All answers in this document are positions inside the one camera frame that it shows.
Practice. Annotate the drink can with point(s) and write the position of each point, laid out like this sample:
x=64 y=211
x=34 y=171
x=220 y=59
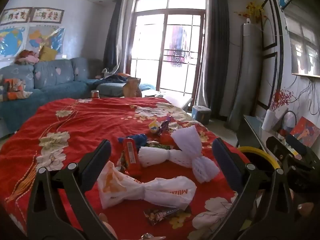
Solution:
x=95 y=94

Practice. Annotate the hanging laundry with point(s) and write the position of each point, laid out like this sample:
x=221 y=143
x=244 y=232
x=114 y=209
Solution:
x=178 y=45

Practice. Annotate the country map poster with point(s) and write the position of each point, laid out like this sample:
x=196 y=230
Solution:
x=37 y=36

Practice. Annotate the glass television stand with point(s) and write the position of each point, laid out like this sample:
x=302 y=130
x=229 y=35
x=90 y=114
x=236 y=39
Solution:
x=252 y=130

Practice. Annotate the white foam net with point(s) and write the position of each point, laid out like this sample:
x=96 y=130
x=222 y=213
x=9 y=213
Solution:
x=155 y=156
x=187 y=138

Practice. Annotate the framed calligraphy picture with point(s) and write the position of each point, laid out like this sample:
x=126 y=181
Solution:
x=48 y=15
x=16 y=16

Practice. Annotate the person's right hand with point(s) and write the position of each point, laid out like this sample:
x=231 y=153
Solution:
x=306 y=208

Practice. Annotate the yellow artificial flowers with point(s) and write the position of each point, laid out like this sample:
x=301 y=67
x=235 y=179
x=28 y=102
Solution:
x=252 y=11

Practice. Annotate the wall-mounted television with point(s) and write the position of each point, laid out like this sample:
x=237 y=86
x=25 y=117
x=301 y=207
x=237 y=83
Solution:
x=302 y=42

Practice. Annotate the red floral blanket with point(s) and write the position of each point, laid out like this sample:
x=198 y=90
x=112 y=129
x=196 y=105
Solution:
x=87 y=130

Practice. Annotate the brown candy wrapper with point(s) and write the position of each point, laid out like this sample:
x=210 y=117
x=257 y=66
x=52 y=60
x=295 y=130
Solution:
x=165 y=215

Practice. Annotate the white coffee table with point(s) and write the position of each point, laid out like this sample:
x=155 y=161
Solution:
x=172 y=97

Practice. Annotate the glass balcony door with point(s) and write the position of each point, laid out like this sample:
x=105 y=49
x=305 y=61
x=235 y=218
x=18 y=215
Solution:
x=150 y=42

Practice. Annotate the orange white patterned cloth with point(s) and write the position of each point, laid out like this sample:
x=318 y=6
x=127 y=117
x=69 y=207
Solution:
x=15 y=90

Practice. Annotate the dark grey curtain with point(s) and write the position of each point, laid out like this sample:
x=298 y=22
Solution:
x=218 y=55
x=112 y=37

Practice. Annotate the green snack wrapper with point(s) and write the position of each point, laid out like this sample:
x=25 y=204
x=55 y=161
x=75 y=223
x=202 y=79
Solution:
x=152 y=144

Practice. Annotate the colourful picture book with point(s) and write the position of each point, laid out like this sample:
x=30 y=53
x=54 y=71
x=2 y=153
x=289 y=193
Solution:
x=306 y=130

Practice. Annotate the dark clothes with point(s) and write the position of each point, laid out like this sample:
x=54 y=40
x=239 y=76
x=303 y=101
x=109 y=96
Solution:
x=115 y=78

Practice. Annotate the blue cloth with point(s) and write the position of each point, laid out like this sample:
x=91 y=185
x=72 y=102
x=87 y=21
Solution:
x=136 y=138

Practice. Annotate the grey standing air conditioner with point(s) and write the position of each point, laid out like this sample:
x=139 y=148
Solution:
x=246 y=75

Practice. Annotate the yellow wrapper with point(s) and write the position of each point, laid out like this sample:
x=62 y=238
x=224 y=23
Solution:
x=153 y=127

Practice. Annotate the world map poster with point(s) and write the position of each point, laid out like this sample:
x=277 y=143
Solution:
x=11 y=42

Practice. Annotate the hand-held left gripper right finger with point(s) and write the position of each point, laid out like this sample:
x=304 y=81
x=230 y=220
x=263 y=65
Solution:
x=225 y=160

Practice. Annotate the yellow trash bin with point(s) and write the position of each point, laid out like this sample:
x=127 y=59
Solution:
x=252 y=150

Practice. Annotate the white plastic bag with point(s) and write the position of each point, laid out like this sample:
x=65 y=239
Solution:
x=112 y=185

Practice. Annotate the white vase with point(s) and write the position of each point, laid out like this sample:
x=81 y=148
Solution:
x=268 y=121

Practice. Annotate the round black-rimmed mirror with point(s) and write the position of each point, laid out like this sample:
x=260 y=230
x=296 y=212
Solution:
x=281 y=120

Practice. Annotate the pile of clothes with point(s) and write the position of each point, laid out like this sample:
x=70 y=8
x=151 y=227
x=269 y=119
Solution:
x=26 y=57

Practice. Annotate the orange paper bag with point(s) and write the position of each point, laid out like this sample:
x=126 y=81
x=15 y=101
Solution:
x=131 y=87

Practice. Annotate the yellow cushion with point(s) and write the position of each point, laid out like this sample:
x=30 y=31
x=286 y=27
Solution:
x=48 y=53

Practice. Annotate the person's left hand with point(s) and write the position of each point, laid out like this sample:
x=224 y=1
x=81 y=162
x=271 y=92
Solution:
x=108 y=227

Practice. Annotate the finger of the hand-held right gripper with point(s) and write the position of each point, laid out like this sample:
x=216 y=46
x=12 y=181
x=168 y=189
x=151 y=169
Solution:
x=296 y=145
x=276 y=147

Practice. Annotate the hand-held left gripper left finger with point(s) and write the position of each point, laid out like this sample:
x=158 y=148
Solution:
x=100 y=160

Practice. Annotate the red snack wrapper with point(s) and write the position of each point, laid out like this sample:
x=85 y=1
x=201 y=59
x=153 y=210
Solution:
x=131 y=157

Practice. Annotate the blue patterned sofa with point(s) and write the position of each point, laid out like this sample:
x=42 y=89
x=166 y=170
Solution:
x=50 y=75

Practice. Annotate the blue storage stool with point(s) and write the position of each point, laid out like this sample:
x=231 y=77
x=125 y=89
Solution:
x=201 y=115

